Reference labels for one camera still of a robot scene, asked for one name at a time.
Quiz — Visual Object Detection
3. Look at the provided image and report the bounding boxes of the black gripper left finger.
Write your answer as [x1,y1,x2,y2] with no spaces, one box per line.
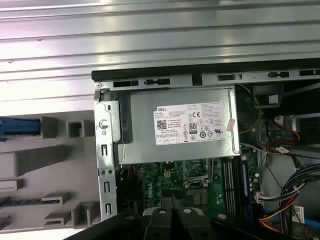
[140,188,174,240]

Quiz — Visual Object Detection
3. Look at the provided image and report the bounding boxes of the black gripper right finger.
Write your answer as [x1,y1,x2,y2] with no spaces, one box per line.
[172,189,213,240]

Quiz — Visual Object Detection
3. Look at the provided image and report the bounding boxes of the blue data wire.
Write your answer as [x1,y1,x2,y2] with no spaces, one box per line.
[301,216,320,235]

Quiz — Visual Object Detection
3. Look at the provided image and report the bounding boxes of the hard disk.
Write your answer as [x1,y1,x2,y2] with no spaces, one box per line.
[0,116,43,139]

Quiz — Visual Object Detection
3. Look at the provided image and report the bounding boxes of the metal socket cover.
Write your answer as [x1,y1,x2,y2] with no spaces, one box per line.
[183,158,217,188]

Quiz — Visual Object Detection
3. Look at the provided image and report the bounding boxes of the green motherboard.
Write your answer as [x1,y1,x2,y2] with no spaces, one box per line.
[119,149,263,223]

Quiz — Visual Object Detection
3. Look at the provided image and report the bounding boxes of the black RAM slots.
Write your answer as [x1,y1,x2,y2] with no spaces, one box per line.
[221,158,242,218]

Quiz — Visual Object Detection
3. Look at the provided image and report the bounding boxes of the black open PC case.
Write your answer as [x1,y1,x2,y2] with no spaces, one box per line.
[91,57,320,240]

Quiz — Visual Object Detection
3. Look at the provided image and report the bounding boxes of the grey power supply unit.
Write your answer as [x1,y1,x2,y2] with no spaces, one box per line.
[117,84,241,165]

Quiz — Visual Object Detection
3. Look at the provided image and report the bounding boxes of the grey parts rack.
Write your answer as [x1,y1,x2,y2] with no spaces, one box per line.
[0,109,102,230]

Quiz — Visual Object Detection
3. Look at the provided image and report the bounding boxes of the grey optical drive cage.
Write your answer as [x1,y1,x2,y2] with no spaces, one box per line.
[251,82,320,148]

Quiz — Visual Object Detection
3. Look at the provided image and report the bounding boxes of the orange red wire bundle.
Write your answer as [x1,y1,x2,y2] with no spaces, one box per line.
[258,194,305,232]

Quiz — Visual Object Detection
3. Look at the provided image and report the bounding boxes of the black cable bundle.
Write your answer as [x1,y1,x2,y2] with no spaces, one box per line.
[278,162,320,227]

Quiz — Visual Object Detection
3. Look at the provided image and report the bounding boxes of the yellow power wires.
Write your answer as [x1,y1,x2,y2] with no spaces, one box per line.
[236,84,265,135]

